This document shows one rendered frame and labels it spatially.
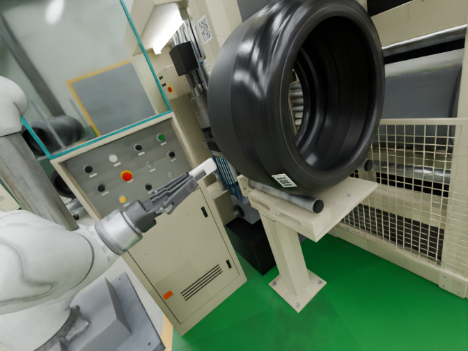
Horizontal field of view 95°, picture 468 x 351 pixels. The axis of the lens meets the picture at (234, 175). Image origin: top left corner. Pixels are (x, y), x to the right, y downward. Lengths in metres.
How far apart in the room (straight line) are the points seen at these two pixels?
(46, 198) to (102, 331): 0.47
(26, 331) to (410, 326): 1.56
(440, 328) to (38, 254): 1.56
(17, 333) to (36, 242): 0.63
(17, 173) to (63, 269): 0.56
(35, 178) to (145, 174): 0.46
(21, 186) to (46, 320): 0.42
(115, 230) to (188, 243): 0.86
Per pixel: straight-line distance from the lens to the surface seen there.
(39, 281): 0.38
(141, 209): 0.51
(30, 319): 0.97
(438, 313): 1.62
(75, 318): 1.05
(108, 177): 1.18
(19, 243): 0.37
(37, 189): 0.93
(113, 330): 0.98
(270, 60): 0.53
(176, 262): 1.38
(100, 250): 0.51
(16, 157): 0.91
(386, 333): 1.51
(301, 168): 0.59
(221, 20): 0.93
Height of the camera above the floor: 1.33
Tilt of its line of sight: 24 degrees down
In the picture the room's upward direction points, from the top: 20 degrees counter-clockwise
